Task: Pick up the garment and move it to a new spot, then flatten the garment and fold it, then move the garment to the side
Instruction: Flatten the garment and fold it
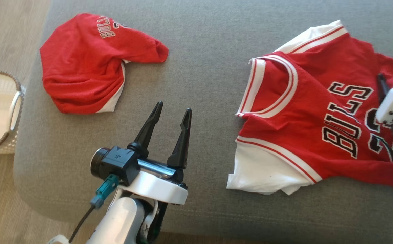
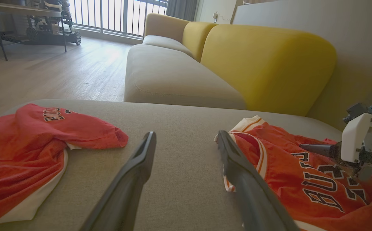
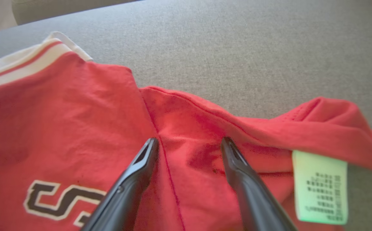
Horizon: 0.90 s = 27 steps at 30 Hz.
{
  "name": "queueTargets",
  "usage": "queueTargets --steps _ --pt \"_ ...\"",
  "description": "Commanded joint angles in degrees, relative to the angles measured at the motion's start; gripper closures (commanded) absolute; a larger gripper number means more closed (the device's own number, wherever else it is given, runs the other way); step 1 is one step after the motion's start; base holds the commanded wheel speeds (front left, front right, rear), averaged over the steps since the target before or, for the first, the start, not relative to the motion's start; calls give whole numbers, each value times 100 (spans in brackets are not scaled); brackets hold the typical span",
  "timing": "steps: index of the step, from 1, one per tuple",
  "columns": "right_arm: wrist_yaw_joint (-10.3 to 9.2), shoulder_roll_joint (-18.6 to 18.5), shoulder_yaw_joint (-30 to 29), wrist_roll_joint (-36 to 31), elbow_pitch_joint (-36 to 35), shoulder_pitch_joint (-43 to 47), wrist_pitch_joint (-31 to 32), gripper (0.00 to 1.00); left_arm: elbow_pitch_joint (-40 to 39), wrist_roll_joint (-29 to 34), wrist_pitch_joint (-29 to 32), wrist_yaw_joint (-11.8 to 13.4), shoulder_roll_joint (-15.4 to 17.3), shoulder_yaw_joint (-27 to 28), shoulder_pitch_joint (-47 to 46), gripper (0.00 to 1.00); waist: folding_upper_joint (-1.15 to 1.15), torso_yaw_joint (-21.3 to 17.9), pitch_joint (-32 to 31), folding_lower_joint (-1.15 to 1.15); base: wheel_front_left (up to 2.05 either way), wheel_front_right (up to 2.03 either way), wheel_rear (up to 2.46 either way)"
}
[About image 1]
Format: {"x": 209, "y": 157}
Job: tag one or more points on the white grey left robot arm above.
{"x": 118, "y": 220}

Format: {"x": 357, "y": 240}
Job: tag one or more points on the red white basketball jersey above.
{"x": 311, "y": 67}

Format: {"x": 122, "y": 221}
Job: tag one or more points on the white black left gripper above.
{"x": 155, "y": 188}

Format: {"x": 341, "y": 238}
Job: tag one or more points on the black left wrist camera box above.
{"x": 122, "y": 162}

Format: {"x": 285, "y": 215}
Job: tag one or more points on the red shirt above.
{"x": 81, "y": 67}

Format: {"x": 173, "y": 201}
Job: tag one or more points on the grey fabric sofa ottoman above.
{"x": 199, "y": 67}

